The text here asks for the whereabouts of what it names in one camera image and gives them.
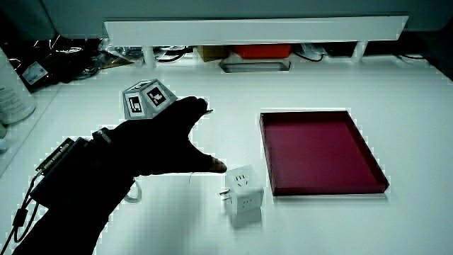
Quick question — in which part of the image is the person's left hand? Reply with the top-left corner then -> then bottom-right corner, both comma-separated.
101,79 -> 228,179

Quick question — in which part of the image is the white cube socket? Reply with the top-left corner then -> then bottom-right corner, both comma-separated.
219,164 -> 265,228

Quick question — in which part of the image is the black wrist sensor module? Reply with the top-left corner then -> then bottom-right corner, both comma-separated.
30,137 -> 104,210

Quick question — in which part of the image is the brown cardboard box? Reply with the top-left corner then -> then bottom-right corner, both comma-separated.
196,45 -> 231,63

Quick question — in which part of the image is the grey flat tray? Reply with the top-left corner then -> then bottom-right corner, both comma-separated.
219,58 -> 292,74

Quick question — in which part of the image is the black plastic bag with label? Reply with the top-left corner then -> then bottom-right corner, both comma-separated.
2,34 -> 107,94

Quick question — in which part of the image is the orange box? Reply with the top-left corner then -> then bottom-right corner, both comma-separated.
231,44 -> 293,60

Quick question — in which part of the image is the white desk shelf riser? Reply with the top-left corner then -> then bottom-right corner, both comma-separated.
104,15 -> 410,69

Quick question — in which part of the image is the white plastic bottle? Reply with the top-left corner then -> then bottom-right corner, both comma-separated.
0,47 -> 38,125

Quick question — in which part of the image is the red rectangular tray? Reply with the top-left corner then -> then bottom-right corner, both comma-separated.
258,110 -> 391,197

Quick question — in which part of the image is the white cable loop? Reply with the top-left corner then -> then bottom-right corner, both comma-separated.
122,179 -> 144,205

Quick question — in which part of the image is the black glove cable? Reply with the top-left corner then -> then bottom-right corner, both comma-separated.
0,172 -> 40,255

